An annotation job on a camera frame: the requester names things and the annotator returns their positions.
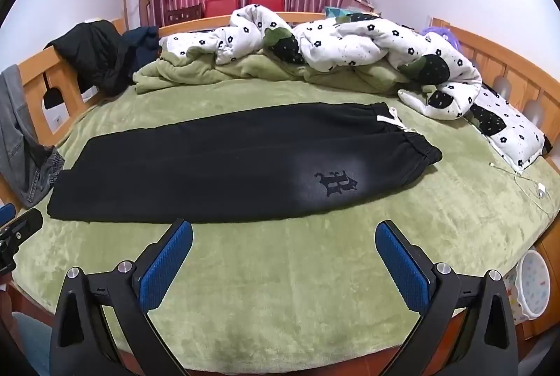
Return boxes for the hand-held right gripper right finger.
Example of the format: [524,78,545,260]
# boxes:
[375,220,519,376]

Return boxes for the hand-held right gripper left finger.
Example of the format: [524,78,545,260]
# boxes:
[49,218,194,376]

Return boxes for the purple fluffy item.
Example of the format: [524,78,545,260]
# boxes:
[422,25,462,53]

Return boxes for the white floral quilt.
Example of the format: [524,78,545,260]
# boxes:
[158,3,484,120]

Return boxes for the black jacket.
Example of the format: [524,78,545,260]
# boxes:
[45,20,145,97]

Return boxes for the dark wooden chair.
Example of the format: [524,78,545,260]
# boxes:
[165,4,204,27]

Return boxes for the wooden bed frame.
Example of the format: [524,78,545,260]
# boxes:
[0,11,560,376]

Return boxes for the white charger cable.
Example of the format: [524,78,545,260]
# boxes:
[489,161,560,216]

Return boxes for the dark blue garment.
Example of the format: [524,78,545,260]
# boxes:
[121,26,160,72]

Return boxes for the black pants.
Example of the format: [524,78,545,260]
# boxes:
[47,101,442,224]

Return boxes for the white floral pillow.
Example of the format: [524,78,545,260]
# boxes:
[464,85,553,172]

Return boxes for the grey jeans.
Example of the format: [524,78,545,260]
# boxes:
[0,64,65,208]

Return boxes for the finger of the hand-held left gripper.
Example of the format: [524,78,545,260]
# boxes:
[2,209,44,237]
[0,203,17,228]

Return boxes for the person's leg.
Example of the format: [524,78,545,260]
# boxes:
[12,312,54,376]

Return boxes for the crumpled green blanket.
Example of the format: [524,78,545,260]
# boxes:
[133,51,432,97]

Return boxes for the green fleece bed cover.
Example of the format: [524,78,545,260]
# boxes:
[11,76,560,374]

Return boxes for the wooden coat rack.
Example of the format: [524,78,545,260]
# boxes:
[122,0,152,31]

